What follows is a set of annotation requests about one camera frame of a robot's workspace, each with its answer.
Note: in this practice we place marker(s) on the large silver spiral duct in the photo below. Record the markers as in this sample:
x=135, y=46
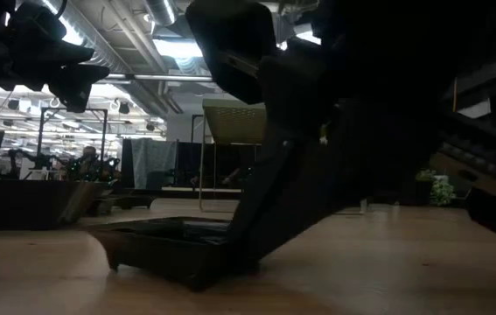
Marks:
x=112, y=52

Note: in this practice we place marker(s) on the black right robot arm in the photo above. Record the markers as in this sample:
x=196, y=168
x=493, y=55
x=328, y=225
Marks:
x=405, y=65

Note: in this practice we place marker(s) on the black metal rack frame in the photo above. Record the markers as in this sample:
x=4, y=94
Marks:
x=104, y=140

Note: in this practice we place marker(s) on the round silver air duct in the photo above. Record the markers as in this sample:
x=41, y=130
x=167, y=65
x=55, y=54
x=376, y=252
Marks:
x=162, y=11

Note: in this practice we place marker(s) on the small black square mini plate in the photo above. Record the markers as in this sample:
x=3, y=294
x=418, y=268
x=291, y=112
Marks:
x=136, y=202
x=151, y=258
x=101, y=206

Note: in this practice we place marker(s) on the black room divider panel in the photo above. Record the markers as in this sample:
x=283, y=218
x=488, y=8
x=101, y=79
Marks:
x=212, y=162

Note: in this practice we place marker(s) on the potted succulent plant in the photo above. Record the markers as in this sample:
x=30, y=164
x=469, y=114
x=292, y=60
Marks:
x=442, y=190

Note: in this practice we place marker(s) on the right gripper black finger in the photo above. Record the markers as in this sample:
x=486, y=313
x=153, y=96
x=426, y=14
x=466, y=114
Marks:
x=282, y=205

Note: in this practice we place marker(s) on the grey fabric cover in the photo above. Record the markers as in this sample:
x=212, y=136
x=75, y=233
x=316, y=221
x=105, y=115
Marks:
x=153, y=162

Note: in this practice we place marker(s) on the long ceiling light strip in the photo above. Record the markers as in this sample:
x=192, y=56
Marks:
x=164, y=78

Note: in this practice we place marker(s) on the person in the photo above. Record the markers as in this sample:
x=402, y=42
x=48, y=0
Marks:
x=88, y=157

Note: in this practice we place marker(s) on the black wavy square mini plate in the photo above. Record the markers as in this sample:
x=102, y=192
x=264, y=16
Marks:
x=20, y=205

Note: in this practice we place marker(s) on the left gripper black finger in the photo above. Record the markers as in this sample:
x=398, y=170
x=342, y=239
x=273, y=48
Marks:
x=77, y=83
x=42, y=39

